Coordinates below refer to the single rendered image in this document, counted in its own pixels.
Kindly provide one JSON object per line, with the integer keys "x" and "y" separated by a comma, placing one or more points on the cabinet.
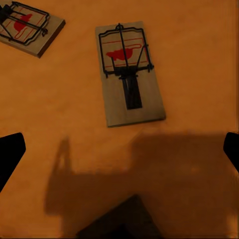
{"x": 75, "y": 169}

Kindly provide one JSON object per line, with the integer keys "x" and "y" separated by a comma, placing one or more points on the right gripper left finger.
{"x": 12, "y": 148}

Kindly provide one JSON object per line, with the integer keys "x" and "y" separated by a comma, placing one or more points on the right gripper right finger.
{"x": 231, "y": 148}

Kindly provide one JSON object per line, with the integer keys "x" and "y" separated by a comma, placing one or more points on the mousetrap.
{"x": 129, "y": 220}
{"x": 130, "y": 86}
{"x": 28, "y": 29}

